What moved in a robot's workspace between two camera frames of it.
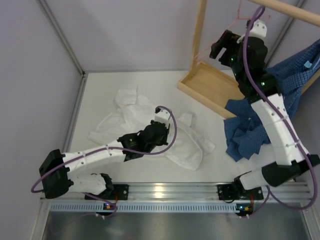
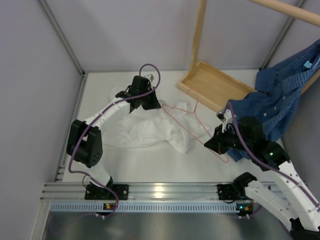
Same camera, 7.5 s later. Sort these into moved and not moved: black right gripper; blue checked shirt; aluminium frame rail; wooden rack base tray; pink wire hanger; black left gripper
Moved: pink wire hanger; black left gripper; black right gripper
Not moved: wooden rack base tray; aluminium frame rail; blue checked shirt
